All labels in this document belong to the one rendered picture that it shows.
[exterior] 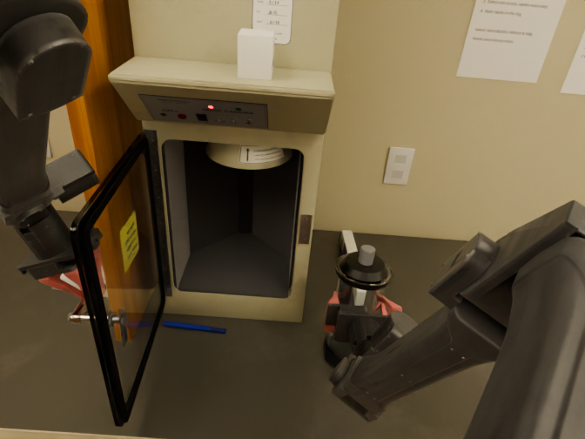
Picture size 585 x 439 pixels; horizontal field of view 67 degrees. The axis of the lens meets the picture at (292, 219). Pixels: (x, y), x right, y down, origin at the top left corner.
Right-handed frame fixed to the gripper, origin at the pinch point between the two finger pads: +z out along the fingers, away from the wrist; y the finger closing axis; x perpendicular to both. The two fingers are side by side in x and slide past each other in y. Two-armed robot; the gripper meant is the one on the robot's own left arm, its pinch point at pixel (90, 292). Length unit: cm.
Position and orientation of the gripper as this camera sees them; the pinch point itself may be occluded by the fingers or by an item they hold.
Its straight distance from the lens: 76.4
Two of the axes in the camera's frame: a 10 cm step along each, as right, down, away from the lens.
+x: -0.5, 5.5, -8.3
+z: 3.1, 8.0, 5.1
